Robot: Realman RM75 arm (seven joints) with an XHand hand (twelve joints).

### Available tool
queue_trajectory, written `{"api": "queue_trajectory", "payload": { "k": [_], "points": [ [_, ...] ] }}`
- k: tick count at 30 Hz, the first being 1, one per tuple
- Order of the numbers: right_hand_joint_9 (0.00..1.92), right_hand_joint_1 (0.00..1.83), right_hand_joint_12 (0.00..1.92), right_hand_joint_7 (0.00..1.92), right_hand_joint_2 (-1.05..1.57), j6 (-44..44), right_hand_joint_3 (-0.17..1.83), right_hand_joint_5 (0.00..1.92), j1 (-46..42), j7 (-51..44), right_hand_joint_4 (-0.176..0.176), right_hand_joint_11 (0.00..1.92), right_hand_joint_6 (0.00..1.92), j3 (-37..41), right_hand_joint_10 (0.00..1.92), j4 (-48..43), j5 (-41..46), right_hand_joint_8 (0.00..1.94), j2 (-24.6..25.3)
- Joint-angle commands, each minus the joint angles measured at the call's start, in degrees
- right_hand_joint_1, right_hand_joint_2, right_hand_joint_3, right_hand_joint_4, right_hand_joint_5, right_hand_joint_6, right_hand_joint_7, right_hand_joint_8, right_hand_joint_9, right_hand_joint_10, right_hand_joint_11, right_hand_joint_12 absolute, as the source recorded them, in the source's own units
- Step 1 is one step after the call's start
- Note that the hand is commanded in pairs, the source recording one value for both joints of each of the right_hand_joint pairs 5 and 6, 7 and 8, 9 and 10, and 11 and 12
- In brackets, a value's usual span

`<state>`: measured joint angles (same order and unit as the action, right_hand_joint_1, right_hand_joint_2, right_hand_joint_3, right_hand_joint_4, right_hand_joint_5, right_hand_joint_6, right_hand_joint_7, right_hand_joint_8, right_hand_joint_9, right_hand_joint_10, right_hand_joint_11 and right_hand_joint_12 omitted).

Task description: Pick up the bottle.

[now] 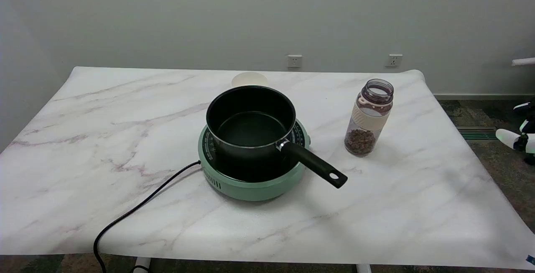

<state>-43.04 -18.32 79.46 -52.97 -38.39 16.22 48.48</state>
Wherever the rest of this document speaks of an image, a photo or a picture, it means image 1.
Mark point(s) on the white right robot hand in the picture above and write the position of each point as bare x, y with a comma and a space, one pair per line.
527, 141

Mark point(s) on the clear bottle with brown contents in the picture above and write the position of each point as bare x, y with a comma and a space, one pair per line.
368, 118

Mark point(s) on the green floor vent grille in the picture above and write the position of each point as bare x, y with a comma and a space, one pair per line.
476, 133

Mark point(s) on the white horizontal bar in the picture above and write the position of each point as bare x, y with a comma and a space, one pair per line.
523, 61

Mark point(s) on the blue tape piece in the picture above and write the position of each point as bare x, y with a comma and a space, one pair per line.
531, 259

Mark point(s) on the white table leg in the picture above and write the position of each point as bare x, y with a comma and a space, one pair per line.
142, 265
363, 268

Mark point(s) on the green induction cooker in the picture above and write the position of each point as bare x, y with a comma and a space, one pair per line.
255, 187

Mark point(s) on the beige round lid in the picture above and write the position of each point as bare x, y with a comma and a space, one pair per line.
249, 79

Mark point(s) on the white marble pattern table sheet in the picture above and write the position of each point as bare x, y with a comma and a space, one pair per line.
104, 139

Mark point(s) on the white wall socket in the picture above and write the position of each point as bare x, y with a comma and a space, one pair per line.
393, 60
294, 61

